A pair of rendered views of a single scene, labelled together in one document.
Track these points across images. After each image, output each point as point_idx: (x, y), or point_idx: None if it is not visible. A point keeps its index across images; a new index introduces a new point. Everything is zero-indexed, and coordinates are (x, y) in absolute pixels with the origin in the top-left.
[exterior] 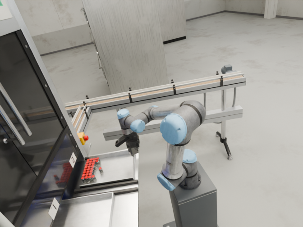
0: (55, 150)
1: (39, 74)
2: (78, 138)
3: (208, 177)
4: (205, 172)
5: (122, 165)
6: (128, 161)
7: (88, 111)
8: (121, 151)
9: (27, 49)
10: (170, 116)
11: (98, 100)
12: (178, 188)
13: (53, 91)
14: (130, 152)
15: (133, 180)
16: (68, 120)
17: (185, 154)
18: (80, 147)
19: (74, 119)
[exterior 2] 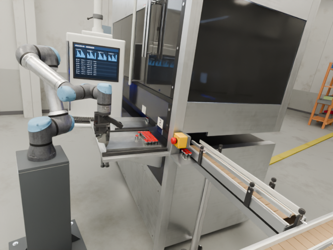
0: (157, 93)
1: (180, 34)
2: (172, 127)
3: (17, 156)
4: (17, 160)
5: (117, 145)
6: (111, 148)
7: (263, 209)
8: (122, 148)
9: (183, 7)
10: (50, 46)
11: (282, 234)
12: (56, 150)
13: (180, 59)
14: None
15: (99, 134)
16: (175, 99)
17: (40, 119)
18: (169, 135)
19: (250, 177)
